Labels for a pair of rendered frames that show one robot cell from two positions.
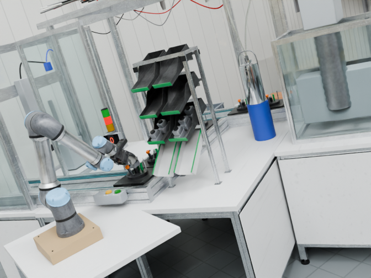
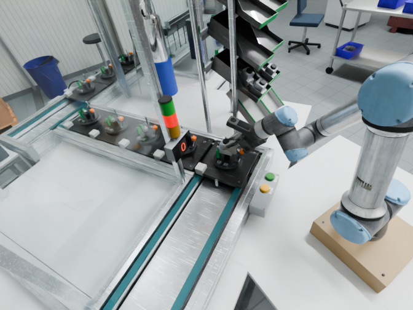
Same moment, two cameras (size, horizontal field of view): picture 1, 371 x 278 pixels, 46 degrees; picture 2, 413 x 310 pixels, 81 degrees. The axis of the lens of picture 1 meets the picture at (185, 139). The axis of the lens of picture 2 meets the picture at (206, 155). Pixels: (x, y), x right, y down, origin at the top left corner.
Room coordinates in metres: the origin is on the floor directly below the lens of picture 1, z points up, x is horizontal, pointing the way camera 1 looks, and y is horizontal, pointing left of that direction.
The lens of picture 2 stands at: (2.70, 1.17, 1.84)
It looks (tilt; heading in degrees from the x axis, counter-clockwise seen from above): 45 degrees down; 274
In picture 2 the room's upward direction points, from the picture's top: 9 degrees counter-clockwise
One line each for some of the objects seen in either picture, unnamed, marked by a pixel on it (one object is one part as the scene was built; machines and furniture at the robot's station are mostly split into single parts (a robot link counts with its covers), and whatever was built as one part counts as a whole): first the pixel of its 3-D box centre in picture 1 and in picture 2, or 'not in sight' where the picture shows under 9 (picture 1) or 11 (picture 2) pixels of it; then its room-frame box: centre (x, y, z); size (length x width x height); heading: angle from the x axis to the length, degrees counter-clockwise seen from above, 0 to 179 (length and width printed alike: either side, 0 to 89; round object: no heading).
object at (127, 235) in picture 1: (85, 239); (343, 224); (2.21, 0.68, 0.84); 0.90 x 0.70 x 0.03; 31
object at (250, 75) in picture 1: (251, 76); (152, 31); (3.04, -0.57, 1.32); 0.14 x 0.14 x 0.38
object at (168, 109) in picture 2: (105, 113); (166, 106); (2.86, 0.46, 1.38); 0.05 x 0.05 x 0.05
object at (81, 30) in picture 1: (104, 101); (153, 85); (2.88, 0.44, 1.46); 0.03 x 0.03 x 1.00; 59
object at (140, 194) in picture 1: (93, 196); (234, 224); (2.67, 0.67, 0.91); 0.89 x 0.06 x 0.11; 59
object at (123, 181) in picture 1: (138, 176); (228, 162); (2.66, 0.36, 0.96); 0.24 x 0.24 x 0.02; 59
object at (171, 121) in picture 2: (107, 119); (169, 118); (2.86, 0.46, 1.33); 0.05 x 0.05 x 0.05
